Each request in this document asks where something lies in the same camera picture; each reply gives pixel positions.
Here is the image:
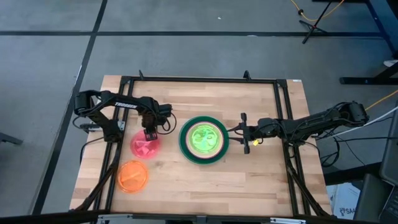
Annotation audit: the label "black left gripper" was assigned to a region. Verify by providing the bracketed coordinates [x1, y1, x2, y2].
[141, 103, 174, 142]

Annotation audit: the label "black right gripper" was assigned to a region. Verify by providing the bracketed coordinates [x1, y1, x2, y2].
[226, 112, 276, 155]

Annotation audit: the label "translucent red-pink plate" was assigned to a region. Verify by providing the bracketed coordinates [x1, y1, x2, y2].
[129, 129, 161, 160]

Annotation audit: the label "large dark green plate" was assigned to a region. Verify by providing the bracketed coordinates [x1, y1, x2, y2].
[178, 115, 230, 166]

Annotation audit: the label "pale pink plastic plate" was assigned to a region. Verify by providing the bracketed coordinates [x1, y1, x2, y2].
[187, 123, 224, 158]

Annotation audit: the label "translucent orange plate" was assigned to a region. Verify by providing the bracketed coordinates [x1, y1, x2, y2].
[116, 159, 150, 194]

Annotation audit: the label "white printed box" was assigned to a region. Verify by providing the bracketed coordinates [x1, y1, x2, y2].
[325, 182, 362, 220]

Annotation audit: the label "black tripod stand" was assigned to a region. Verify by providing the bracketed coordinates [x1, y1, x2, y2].
[298, 0, 334, 45]

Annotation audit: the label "black crossbar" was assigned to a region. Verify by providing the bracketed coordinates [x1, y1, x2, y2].
[0, 209, 398, 224]

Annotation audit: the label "dark furniture foot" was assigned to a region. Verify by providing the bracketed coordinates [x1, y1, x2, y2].
[0, 131, 24, 146]

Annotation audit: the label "dark grey bin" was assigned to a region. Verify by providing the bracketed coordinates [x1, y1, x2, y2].
[353, 173, 393, 223]

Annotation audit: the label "grey monitor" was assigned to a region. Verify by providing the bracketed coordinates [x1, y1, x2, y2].
[379, 107, 398, 187]

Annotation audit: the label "dark keyboard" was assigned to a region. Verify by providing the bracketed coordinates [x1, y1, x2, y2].
[377, 185, 398, 224]

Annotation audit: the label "black metal table frame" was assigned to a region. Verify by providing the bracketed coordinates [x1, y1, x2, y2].
[70, 74, 335, 218]

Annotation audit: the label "silver metal bracket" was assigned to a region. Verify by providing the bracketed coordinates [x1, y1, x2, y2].
[97, 213, 133, 223]
[269, 217, 307, 224]

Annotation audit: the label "black floor cables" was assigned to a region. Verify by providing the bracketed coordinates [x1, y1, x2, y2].
[310, 130, 398, 169]

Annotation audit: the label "yellow cable with black plug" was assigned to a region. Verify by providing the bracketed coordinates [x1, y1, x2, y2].
[290, 0, 346, 23]

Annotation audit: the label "white cable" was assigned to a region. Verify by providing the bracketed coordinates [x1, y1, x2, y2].
[323, 105, 398, 139]

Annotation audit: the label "dark blue desk frame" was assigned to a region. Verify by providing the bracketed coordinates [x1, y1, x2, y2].
[312, 0, 398, 86]

